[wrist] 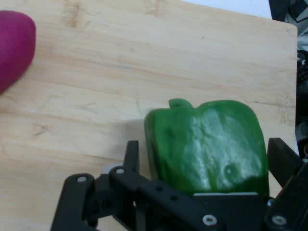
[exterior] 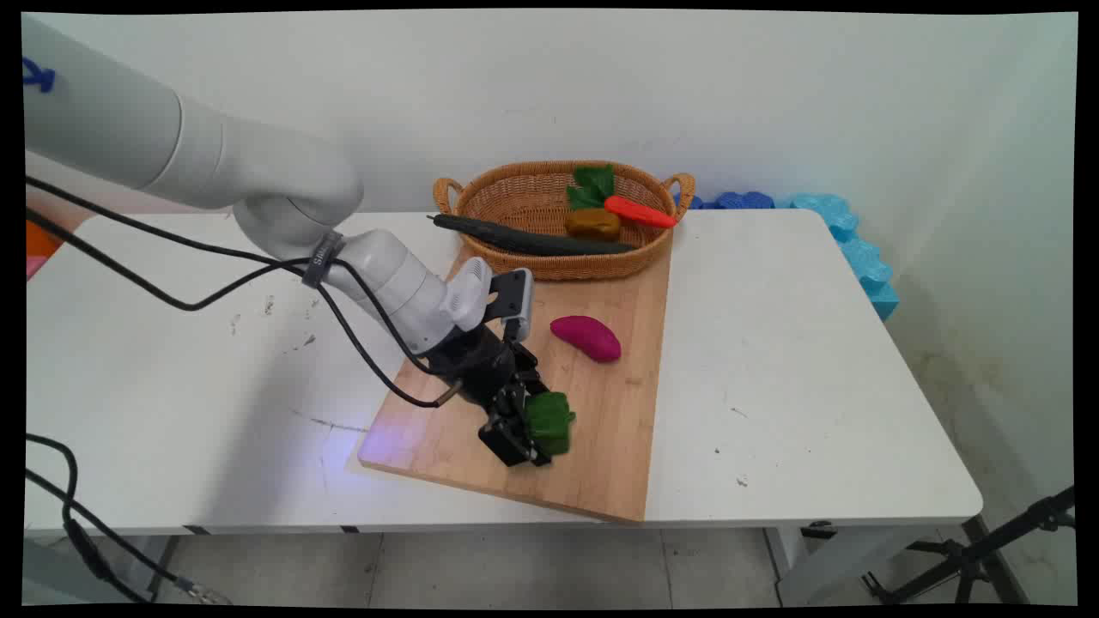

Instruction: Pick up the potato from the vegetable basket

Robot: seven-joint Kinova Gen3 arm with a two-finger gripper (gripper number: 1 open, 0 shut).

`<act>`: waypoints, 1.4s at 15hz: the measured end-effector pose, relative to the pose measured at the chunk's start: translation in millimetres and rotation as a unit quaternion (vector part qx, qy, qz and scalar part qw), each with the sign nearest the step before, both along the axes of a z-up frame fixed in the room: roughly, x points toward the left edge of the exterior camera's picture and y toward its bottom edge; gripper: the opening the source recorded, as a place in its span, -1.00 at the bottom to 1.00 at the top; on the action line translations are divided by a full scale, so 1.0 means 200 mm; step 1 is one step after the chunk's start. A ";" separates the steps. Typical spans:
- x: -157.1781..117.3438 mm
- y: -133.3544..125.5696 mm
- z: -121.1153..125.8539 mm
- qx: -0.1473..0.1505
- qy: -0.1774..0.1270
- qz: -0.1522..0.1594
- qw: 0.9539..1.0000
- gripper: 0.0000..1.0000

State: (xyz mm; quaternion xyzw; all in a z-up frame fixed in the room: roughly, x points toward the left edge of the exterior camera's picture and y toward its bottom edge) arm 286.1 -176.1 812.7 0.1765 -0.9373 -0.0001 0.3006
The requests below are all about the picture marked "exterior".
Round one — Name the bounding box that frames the orange toy carrot with leaves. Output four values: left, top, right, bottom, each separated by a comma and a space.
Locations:
566, 164, 678, 230

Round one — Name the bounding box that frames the green toy bell pepper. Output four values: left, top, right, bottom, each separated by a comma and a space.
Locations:
525, 391, 577, 457

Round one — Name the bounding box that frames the brown toy potato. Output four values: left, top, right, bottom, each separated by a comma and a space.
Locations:
563, 208, 622, 242

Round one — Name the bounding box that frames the woven wicker basket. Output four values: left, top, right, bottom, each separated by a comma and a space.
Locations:
432, 160, 697, 282

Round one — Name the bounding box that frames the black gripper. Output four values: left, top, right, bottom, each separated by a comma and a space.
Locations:
426, 324, 552, 470

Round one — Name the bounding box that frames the black cable with metal connector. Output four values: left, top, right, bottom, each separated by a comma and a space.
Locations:
24, 433, 234, 605

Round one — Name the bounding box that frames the black tripod stand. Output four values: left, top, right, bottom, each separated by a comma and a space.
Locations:
861, 485, 1077, 607

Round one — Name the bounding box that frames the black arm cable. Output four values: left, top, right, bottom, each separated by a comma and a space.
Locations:
24, 175, 454, 409

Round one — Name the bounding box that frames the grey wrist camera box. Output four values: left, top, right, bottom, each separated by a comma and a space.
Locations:
483, 268, 536, 342

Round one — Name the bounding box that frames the wooden cutting board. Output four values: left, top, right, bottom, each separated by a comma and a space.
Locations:
357, 244, 673, 525

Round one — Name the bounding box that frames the narrow grey cable strap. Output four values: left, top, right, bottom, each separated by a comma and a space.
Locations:
301, 229, 346, 289

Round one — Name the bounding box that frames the light blue foam piece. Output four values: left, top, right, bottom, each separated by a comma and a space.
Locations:
788, 192, 902, 322

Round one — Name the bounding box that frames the dark blue foam piece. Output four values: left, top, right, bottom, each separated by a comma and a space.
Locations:
673, 190, 776, 212

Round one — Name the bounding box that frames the white table leg frame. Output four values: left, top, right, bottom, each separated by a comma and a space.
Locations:
762, 518, 975, 607

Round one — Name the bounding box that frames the orange object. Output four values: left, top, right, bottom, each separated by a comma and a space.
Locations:
25, 218, 63, 282

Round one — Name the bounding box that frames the dark green toy cucumber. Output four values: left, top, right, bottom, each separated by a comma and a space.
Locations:
427, 213, 639, 258

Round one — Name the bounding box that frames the purple toy sweet potato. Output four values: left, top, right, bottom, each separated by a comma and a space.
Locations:
549, 315, 622, 364

